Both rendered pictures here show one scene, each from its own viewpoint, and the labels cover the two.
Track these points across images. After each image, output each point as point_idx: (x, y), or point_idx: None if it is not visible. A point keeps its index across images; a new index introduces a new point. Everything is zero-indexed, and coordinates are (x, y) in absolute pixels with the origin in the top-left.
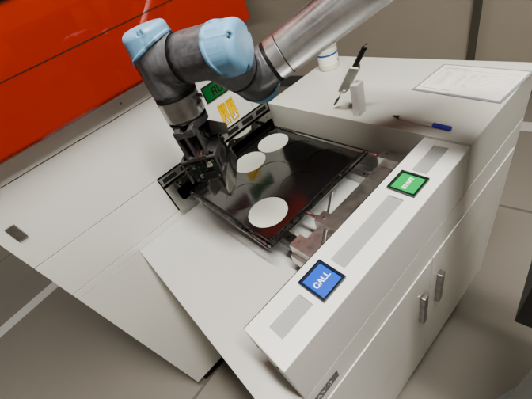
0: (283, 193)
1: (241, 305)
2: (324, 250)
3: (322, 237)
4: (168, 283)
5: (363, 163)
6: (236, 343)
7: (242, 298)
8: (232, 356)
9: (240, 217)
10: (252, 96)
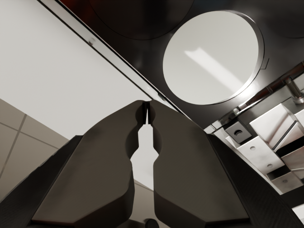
0: (261, 2)
1: (144, 146)
2: (296, 213)
3: (284, 135)
4: (25, 110)
5: None
6: (144, 172)
7: (145, 140)
8: (143, 178)
9: (142, 65)
10: None
